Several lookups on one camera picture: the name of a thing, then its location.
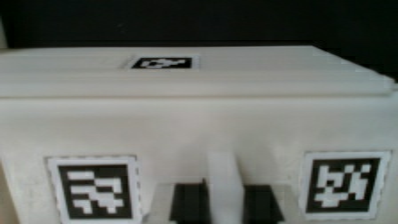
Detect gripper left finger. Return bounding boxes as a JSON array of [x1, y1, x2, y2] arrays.
[[169, 182, 212, 224]]

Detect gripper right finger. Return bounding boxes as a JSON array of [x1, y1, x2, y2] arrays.
[[244, 185, 285, 224]]

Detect white cabinet door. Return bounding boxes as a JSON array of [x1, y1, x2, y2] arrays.
[[0, 94, 398, 224]]

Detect white cabinet body box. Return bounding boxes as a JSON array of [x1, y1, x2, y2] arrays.
[[0, 46, 397, 98]]

